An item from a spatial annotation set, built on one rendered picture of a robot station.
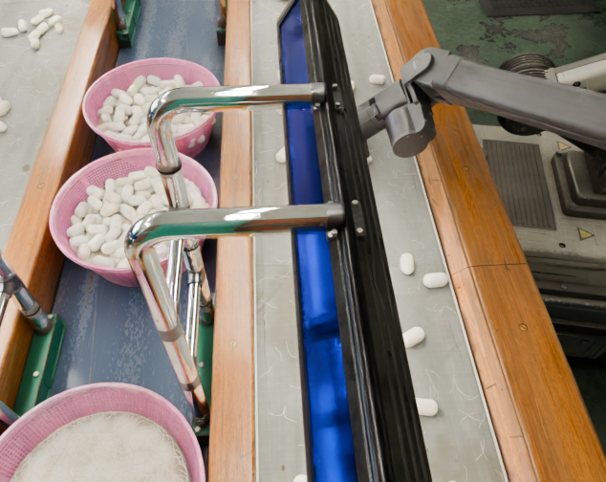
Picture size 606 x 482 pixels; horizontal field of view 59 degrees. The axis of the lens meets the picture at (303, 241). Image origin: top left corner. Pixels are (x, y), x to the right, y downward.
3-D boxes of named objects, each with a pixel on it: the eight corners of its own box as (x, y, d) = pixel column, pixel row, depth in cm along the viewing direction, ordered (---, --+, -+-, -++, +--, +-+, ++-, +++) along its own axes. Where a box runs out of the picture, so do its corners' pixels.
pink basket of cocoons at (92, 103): (227, 93, 120) (223, 55, 113) (225, 177, 104) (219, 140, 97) (107, 97, 119) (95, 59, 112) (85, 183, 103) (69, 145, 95)
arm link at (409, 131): (455, 76, 88) (427, 46, 82) (476, 126, 82) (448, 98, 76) (396, 117, 94) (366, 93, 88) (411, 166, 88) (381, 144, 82)
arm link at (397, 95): (418, 88, 91) (401, 69, 87) (428, 118, 87) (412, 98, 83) (382, 110, 94) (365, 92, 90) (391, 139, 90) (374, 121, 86)
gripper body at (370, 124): (339, 141, 88) (378, 118, 85) (334, 102, 94) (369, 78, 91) (360, 163, 92) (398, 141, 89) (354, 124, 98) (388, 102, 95)
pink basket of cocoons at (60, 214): (196, 169, 105) (188, 131, 98) (245, 270, 90) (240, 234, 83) (56, 211, 98) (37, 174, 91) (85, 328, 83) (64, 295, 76)
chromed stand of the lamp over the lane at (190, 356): (321, 311, 86) (339, 68, 51) (335, 438, 73) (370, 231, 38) (203, 317, 85) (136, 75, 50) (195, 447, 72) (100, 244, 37)
